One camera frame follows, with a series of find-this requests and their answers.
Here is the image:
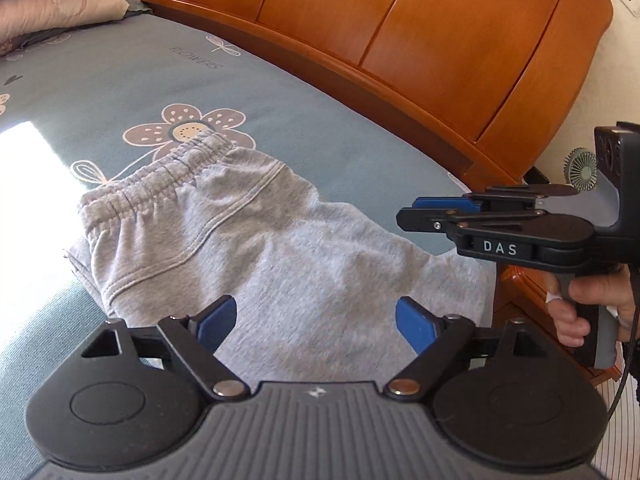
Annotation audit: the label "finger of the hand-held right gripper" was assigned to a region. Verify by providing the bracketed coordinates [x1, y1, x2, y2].
[396, 207, 551, 235]
[411, 184, 579, 213]

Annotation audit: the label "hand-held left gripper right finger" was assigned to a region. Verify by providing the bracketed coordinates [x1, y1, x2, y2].
[384, 296, 548, 402]

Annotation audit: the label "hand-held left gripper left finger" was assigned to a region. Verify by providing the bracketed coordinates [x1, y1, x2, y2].
[80, 295, 251, 402]

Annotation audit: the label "grey drawstring sweatpants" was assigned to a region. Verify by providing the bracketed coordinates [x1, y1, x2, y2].
[65, 129, 498, 386]

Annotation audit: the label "person's right hand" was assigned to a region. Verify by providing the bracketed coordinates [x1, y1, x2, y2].
[546, 265, 640, 347]

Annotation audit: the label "wooden nightstand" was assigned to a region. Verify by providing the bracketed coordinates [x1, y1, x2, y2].
[495, 264, 626, 386]

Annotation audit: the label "small grey fan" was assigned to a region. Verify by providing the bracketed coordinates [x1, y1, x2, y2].
[562, 147, 599, 192]

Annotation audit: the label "wooden headboard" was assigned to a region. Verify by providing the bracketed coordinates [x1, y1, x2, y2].
[80, 0, 615, 196]

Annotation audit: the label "pink floral folded quilt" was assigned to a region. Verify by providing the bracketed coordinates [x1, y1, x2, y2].
[0, 0, 128, 53]

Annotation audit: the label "thin black cable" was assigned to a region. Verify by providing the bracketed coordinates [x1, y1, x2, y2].
[606, 267, 640, 423]

